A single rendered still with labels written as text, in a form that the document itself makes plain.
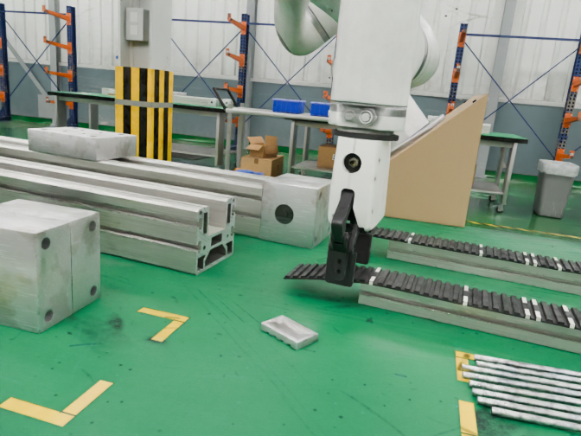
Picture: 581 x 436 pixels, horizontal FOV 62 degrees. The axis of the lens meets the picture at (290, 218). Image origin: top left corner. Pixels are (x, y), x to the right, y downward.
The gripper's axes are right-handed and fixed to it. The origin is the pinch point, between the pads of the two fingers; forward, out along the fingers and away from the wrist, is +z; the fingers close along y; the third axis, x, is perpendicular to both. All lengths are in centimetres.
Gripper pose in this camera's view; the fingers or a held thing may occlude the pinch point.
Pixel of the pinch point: (348, 262)
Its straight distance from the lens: 58.4
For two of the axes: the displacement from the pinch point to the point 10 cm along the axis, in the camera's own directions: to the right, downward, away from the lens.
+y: 3.6, -2.0, 9.1
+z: -0.9, 9.7, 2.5
